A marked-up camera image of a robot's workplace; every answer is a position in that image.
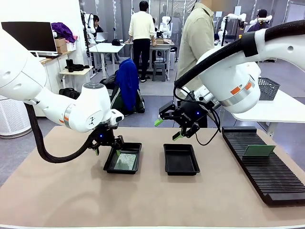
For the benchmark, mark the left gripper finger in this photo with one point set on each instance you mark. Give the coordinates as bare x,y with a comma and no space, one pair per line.
95,148
119,142

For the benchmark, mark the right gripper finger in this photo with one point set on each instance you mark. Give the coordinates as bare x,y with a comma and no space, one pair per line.
169,111
188,132

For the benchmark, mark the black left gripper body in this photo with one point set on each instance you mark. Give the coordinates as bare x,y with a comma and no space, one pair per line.
103,137

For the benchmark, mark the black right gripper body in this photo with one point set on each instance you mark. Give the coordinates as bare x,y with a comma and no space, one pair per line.
190,114

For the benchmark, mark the black ESD tray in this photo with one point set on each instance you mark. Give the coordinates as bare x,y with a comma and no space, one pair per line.
181,159
133,149

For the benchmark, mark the green circuit board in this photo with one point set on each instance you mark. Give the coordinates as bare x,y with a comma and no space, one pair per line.
126,162
258,150

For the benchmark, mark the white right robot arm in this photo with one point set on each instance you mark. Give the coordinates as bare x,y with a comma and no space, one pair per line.
226,78

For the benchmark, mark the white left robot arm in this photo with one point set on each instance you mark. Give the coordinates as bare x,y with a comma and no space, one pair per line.
23,76

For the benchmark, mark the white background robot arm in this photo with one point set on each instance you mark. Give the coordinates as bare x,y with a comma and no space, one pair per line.
165,26
234,17
90,26

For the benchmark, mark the dark green-striped jacket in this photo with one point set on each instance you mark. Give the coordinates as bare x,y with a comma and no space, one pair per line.
119,105

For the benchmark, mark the grey step stool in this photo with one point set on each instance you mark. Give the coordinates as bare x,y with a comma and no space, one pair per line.
159,71

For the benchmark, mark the blue jacket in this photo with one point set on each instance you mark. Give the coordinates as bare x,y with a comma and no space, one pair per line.
127,83

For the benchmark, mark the black metal chair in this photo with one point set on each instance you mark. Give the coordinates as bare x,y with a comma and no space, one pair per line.
106,82

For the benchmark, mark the black backpack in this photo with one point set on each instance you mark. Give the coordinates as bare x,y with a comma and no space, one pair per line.
69,92

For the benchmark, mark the grey workbench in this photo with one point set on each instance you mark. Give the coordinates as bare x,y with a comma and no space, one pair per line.
164,46

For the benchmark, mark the small wood-top side table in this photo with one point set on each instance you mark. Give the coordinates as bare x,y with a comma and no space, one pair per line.
76,72

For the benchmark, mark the person in beige shirt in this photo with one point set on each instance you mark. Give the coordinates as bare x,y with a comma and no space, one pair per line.
197,35

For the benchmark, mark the black tumbler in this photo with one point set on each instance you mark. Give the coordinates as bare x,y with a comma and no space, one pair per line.
69,65

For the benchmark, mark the person in white shirt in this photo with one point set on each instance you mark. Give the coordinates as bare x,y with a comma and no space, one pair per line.
141,35

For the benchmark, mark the grey mesh basket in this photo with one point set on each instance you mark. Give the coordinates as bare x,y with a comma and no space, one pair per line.
269,89

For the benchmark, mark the white side table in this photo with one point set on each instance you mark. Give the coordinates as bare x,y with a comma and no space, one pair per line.
274,112

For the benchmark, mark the white cabinet desk wooden top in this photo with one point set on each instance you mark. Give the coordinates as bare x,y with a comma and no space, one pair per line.
54,69

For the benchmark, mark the black cap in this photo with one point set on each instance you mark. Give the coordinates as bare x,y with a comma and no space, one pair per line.
116,43

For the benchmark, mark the white office desk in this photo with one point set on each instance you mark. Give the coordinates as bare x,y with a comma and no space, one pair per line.
107,47

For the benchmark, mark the white air purifier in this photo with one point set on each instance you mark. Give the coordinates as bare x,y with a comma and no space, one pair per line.
12,119

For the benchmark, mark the black slotted board rack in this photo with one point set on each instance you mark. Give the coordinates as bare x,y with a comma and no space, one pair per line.
269,176

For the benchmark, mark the silver laptop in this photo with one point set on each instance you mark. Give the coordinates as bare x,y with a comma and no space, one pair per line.
102,37

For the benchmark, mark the small cardboard box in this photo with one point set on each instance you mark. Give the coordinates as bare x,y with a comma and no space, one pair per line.
60,45

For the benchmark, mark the seated person dark top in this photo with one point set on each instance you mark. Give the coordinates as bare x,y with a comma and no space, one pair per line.
96,27

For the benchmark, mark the purple cloth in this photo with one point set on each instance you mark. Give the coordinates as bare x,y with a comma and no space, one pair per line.
62,31

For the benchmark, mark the person in dark jacket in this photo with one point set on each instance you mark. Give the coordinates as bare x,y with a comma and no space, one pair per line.
261,16

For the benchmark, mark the black computer monitor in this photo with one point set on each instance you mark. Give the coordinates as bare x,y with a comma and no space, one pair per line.
35,35

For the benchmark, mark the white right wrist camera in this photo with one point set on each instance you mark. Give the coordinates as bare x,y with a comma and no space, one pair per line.
205,95

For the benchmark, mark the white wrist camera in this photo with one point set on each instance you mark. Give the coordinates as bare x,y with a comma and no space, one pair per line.
117,117
205,95

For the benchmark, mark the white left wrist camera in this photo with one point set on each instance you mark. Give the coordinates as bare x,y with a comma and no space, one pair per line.
117,117

